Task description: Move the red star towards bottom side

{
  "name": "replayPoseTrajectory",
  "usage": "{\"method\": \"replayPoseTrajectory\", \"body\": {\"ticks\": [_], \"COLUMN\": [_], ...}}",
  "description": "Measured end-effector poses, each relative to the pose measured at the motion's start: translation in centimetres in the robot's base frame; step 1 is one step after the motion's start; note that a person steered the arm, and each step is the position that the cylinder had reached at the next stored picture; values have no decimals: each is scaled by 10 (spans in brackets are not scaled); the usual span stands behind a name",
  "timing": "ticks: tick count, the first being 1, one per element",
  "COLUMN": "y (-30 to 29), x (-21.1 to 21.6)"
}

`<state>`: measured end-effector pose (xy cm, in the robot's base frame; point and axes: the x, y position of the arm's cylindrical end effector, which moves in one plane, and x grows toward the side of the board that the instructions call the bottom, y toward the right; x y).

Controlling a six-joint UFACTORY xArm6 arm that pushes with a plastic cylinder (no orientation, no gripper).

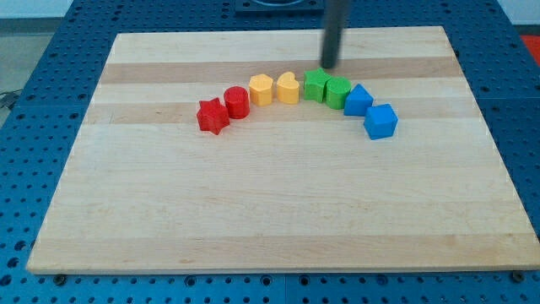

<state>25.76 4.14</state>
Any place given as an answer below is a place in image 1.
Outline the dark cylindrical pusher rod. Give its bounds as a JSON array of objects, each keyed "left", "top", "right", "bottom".
[{"left": 321, "top": 0, "right": 351, "bottom": 69}]

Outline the green star block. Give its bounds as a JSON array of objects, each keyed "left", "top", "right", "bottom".
[{"left": 304, "top": 68, "right": 332, "bottom": 103}]

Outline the red star block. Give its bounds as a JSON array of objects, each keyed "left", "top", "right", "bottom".
[{"left": 197, "top": 97, "right": 230, "bottom": 135}]

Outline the green cylinder block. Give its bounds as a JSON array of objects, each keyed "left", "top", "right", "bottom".
[{"left": 326, "top": 77, "right": 351, "bottom": 110}]

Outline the yellow heart block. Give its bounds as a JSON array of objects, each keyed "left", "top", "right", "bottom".
[{"left": 277, "top": 72, "right": 300, "bottom": 105}]

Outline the blue triangle block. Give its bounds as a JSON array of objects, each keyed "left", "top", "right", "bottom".
[{"left": 343, "top": 84, "right": 374, "bottom": 117}]

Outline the yellow pentagon block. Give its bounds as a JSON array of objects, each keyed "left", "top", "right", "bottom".
[{"left": 249, "top": 74, "right": 273, "bottom": 106}]

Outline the blue cube block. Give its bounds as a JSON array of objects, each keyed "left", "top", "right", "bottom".
[{"left": 364, "top": 104, "right": 398, "bottom": 140}]

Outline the red cylinder block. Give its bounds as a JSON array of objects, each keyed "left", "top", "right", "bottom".
[{"left": 224, "top": 86, "right": 250, "bottom": 119}]

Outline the wooden board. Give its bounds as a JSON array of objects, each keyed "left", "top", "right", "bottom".
[{"left": 27, "top": 26, "right": 539, "bottom": 274}]

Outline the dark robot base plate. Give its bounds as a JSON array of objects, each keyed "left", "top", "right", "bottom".
[{"left": 233, "top": 0, "right": 326, "bottom": 16}]

